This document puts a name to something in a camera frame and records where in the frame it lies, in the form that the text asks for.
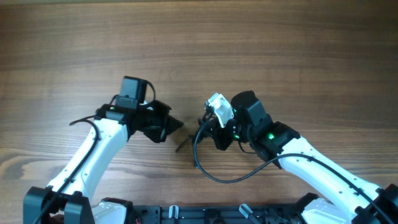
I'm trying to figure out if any black cable bundle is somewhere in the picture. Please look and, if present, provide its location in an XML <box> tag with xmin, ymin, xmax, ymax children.
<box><xmin>175</xmin><ymin>116</ymin><xmax>212</xmax><ymax>170</ymax></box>

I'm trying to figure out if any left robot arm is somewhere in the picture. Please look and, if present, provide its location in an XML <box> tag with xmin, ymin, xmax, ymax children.
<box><xmin>23</xmin><ymin>76</ymin><xmax>183</xmax><ymax>223</ymax></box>

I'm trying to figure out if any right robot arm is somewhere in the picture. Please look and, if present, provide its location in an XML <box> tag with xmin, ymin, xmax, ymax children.
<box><xmin>199</xmin><ymin>91</ymin><xmax>397</xmax><ymax>223</ymax></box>

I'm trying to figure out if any left black camera cable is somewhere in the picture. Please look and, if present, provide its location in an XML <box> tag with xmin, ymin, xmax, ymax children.
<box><xmin>32</xmin><ymin>114</ymin><xmax>102</xmax><ymax>224</ymax></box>

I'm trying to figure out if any black camera cable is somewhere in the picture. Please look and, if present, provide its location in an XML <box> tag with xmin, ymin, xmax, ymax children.
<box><xmin>193</xmin><ymin>113</ymin><xmax>396</xmax><ymax>224</ymax></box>
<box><xmin>32</xmin><ymin>114</ymin><xmax>102</xmax><ymax>224</ymax></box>

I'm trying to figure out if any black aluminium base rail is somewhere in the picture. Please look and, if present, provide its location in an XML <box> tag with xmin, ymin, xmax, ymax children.
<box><xmin>90</xmin><ymin>203</ymin><xmax>312</xmax><ymax>224</ymax></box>

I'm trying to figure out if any right black camera cable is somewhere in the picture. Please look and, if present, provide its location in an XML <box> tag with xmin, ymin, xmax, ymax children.
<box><xmin>193</xmin><ymin>113</ymin><xmax>396</xmax><ymax>224</ymax></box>

